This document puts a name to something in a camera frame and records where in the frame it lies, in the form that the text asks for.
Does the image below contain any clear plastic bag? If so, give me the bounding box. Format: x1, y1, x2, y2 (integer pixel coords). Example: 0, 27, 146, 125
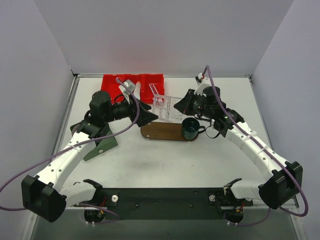
151, 94, 183, 123

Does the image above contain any dark green enamel mug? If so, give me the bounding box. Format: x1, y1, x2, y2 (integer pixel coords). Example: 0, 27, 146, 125
181, 117, 206, 141

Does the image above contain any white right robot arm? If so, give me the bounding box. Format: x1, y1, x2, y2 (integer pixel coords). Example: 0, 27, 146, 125
174, 87, 303, 210

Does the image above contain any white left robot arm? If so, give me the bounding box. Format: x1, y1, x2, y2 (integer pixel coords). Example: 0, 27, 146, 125
21, 91, 158, 223

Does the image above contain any toothbrush in clear wrapper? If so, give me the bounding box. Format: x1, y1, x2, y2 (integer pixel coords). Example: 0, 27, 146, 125
148, 83, 163, 105

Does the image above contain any white toothpaste tube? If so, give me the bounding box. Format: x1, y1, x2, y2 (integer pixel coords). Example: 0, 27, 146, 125
133, 81, 141, 100

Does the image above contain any oval wooden tray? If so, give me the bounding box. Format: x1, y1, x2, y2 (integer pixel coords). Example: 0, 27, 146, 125
140, 121, 198, 142

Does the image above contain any green metal tray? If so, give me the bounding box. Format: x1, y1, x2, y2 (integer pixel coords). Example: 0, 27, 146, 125
83, 123, 118, 161

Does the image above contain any red plastic divided bin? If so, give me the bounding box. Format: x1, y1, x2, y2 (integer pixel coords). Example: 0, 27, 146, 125
100, 73, 165, 104

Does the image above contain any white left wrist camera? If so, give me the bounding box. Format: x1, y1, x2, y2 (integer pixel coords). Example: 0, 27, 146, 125
118, 79, 136, 103

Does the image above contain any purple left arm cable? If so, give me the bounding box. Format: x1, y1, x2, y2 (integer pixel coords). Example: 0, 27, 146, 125
0, 77, 141, 224

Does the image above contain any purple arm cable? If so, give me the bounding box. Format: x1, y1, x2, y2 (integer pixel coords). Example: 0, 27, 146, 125
203, 65, 309, 227
0, 77, 141, 224

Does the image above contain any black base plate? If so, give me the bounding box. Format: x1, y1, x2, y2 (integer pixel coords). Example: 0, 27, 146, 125
84, 187, 253, 222

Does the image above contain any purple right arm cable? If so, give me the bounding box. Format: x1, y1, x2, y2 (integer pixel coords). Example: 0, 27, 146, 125
203, 65, 309, 227

